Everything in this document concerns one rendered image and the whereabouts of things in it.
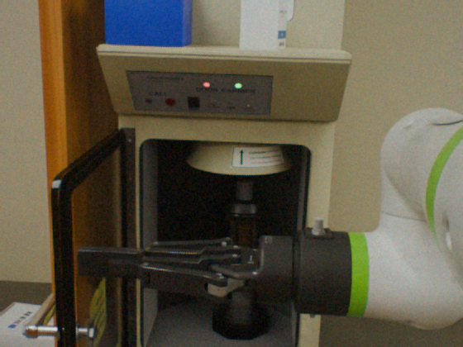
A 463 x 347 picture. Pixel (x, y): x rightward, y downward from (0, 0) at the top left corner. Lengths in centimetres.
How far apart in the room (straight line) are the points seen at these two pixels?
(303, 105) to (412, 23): 55
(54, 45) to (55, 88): 6
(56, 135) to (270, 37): 31
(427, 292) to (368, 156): 75
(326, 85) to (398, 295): 30
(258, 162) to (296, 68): 21
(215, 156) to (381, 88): 52
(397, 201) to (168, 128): 39
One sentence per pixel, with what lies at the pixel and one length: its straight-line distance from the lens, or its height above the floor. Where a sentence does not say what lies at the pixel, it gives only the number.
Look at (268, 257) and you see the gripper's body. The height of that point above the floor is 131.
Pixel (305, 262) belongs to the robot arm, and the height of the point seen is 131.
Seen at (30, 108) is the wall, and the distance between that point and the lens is 143.
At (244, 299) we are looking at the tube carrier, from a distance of 104.
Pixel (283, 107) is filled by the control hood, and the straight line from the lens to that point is 85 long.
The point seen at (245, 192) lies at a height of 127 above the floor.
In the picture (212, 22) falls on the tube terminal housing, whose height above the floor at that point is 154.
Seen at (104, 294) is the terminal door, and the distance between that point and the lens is 84.
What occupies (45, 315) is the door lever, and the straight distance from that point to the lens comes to 76.
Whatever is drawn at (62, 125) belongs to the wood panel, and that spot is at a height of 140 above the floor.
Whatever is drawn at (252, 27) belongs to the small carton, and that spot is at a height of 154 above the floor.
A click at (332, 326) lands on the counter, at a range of 131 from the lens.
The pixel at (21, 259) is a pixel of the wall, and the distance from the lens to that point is 153.
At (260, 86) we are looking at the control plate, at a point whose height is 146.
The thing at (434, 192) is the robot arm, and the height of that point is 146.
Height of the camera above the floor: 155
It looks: 15 degrees down
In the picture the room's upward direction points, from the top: 2 degrees clockwise
